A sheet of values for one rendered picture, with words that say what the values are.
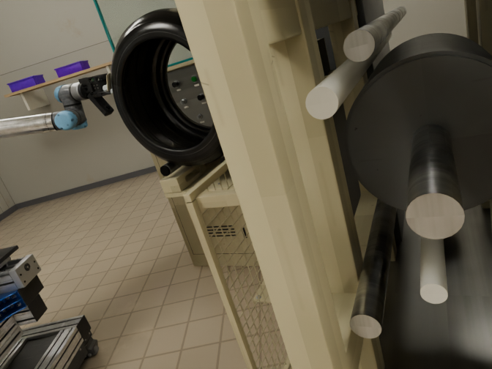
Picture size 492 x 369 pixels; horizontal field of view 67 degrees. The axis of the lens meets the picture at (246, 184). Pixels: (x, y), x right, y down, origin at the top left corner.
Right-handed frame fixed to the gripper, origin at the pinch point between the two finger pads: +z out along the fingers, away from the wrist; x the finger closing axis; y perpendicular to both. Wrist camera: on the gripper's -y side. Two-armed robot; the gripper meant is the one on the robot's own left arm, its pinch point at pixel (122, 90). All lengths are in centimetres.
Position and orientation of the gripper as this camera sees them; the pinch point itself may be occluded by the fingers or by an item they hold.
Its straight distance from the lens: 163.2
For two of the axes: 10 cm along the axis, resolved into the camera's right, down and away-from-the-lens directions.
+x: 3.9, -4.3, 8.2
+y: -1.9, -9.0, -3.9
